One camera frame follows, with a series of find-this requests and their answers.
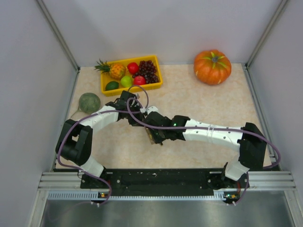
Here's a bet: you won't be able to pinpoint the purple toy grapes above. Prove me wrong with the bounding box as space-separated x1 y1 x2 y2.
132 60 160 84

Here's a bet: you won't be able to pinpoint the green toy pear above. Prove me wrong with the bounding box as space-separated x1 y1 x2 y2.
120 76 133 87

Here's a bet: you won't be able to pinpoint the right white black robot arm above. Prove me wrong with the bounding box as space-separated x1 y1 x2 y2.
143 111 267 187

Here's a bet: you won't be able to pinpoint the aluminium rail frame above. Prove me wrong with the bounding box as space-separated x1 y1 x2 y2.
38 171 296 191

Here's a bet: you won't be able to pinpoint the brown cardboard express box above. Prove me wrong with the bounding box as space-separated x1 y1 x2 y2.
145 127 156 144

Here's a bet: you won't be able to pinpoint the orange toy pumpkin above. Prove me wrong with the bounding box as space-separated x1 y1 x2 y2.
194 49 232 85

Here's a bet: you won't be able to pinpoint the green toy melon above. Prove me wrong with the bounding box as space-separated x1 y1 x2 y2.
71 92 101 117

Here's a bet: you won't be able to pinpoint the red toy tomato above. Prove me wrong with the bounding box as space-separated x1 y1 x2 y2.
127 62 139 75

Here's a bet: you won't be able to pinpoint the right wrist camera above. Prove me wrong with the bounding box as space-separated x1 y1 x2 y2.
140 106 159 116

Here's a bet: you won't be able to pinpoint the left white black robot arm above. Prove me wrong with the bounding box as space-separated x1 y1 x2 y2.
55 91 141 188

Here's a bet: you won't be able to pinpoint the toy pineapple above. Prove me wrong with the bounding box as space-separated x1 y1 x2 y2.
94 59 126 80

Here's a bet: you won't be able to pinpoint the green toy lime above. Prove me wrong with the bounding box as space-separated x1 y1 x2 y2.
105 81 119 91

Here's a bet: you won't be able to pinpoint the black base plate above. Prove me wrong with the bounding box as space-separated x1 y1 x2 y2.
80 168 247 196

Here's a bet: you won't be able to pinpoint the red toy apple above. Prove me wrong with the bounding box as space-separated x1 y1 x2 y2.
133 76 146 86

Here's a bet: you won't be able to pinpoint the yellow plastic tray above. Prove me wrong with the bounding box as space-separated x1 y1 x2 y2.
100 55 163 96

